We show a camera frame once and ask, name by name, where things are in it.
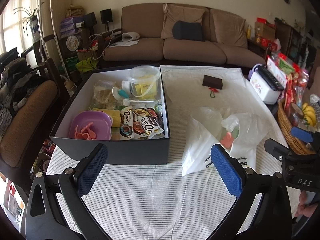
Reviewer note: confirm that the green bag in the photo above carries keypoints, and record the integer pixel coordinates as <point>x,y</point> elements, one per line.
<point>86,65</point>

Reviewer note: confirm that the yellow bottle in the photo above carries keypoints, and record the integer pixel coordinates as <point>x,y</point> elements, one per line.
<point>249,32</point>

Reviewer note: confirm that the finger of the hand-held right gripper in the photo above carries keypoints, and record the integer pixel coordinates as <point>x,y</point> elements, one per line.
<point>302,134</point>
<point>275,147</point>

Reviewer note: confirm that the dark blue lumbar cushion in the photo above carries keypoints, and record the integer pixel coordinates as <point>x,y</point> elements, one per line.
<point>187,31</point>

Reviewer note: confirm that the clear plastic bag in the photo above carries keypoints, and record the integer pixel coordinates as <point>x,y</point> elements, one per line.
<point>210,115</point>

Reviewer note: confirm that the black remote control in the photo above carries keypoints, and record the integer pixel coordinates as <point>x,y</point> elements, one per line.
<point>271,78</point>

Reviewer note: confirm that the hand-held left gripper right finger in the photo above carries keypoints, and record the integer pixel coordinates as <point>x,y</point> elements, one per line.
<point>226,170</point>

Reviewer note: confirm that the purple plastic plate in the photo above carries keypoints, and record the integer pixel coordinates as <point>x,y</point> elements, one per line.
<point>100,122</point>

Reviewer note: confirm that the white papers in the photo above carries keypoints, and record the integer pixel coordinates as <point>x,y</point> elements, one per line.
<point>122,43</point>

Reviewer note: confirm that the bunch of bananas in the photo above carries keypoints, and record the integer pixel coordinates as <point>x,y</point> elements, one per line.
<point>310,113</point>

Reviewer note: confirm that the white garment steamer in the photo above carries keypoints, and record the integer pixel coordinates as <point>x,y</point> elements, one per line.
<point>56,37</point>

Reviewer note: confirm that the person's right hand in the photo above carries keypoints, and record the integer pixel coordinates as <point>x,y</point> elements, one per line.
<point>303,205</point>

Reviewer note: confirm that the pile of clothes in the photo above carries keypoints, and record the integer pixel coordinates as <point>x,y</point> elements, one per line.
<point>15,85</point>

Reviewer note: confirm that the stack of purple tissue packs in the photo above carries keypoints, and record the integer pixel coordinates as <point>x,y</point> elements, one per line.
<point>70,26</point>

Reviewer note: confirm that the black speaker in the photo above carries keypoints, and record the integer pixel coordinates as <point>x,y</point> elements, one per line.
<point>90,20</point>
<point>106,16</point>

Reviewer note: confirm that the wicker basket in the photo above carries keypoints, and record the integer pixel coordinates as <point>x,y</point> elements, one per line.
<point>287,127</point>

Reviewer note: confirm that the pile of pink plastic pieces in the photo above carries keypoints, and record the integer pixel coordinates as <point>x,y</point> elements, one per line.
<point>86,132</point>

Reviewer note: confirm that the pile of red snack packets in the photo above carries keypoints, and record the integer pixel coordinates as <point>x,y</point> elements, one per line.
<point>287,80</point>

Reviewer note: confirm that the pink flower-shaped piece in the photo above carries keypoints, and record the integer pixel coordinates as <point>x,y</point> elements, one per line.
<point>226,140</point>

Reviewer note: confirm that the white massager device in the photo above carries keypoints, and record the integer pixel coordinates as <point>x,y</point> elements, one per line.
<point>130,37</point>

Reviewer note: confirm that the chocolate bar packet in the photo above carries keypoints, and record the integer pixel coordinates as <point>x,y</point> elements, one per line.
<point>156,115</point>
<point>145,123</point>
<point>127,122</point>

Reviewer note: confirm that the tan sofa pillow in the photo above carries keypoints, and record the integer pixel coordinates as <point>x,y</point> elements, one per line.
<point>185,15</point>

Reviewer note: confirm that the round biscuit tin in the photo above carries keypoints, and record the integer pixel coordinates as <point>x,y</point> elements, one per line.
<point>73,43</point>

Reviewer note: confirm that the white tissue box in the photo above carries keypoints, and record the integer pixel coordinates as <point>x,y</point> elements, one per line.
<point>262,90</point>

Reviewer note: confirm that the brown sofa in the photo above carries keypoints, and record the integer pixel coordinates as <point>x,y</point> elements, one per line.
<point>190,47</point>

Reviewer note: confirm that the black storage box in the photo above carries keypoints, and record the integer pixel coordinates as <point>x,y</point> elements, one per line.
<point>112,152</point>

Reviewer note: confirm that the potted plant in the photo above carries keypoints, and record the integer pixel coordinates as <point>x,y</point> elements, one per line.
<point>31,22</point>

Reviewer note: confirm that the wooden armchair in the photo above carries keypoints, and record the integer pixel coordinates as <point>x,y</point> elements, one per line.
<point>27,120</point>

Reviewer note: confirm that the clear plastic tub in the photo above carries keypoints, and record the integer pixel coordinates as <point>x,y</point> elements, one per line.
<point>143,72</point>

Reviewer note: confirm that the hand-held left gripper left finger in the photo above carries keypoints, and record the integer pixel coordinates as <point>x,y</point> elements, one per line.
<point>93,170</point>

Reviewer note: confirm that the white plastic utensil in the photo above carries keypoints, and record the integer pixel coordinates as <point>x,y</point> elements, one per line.
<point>137,102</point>

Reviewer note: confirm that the yellow plastic item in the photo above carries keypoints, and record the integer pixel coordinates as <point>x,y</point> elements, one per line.
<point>110,116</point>

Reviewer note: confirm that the clear bag of biscuits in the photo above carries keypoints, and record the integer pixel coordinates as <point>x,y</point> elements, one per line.
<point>105,96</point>

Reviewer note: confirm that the white printed plastic bag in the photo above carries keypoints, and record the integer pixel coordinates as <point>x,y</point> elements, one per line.
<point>250,135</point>
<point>200,150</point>

